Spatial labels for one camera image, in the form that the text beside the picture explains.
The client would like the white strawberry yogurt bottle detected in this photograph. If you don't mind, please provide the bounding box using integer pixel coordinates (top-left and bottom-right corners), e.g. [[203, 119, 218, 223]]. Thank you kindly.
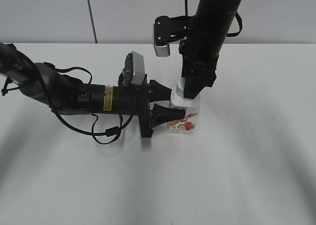
[[168, 86, 200, 135]]

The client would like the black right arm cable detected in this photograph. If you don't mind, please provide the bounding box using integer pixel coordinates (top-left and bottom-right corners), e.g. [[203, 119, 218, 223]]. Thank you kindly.
[[183, 0, 243, 37]]

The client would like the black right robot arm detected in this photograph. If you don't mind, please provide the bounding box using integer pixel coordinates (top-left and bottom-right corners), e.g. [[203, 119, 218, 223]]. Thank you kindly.
[[179, 0, 242, 99]]

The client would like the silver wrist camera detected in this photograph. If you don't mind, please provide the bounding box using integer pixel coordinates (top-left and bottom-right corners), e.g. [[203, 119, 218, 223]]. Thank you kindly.
[[153, 15, 192, 57], [122, 51, 145, 87]]

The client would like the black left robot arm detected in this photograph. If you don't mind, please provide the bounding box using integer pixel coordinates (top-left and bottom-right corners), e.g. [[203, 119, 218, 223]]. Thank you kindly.
[[0, 44, 185, 138]]

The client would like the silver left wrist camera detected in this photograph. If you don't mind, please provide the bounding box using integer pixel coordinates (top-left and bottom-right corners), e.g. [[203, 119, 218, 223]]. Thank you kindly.
[[122, 51, 145, 87]]

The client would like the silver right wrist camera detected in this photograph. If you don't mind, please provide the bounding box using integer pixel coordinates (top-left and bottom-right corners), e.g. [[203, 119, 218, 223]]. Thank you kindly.
[[153, 15, 192, 57]]

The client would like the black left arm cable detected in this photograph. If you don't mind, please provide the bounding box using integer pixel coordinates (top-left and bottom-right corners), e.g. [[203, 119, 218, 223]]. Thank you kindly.
[[0, 63, 134, 145]]

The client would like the white plastic bottle cap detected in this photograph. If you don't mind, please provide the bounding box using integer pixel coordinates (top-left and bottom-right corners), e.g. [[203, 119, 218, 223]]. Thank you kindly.
[[176, 78, 186, 98]]

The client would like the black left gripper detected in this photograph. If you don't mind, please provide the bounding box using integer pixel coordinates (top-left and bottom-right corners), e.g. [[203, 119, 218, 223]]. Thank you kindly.
[[118, 73, 186, 138]]

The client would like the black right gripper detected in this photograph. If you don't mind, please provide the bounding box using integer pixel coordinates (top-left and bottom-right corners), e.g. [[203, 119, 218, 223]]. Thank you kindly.
[[179, 30, 224, 98]]

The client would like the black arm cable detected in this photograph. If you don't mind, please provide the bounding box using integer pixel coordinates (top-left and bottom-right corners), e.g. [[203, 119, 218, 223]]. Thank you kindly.
[[0, 63, 134, 145], [183, 0, 243, 37]]

